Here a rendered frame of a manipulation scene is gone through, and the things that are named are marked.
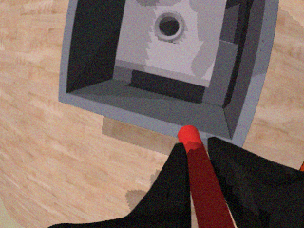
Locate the grey open box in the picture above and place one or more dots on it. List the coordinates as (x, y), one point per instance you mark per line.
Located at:
(225, 109)

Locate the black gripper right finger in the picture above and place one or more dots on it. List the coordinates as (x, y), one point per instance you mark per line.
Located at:
(260, 193)

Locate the grey square plate with hole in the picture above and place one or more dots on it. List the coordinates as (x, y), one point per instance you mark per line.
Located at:
(189, 55)

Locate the red peg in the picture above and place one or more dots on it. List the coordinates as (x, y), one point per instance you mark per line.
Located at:
(209, 203)

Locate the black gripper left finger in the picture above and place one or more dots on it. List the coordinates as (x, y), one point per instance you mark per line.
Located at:
(166, 205)

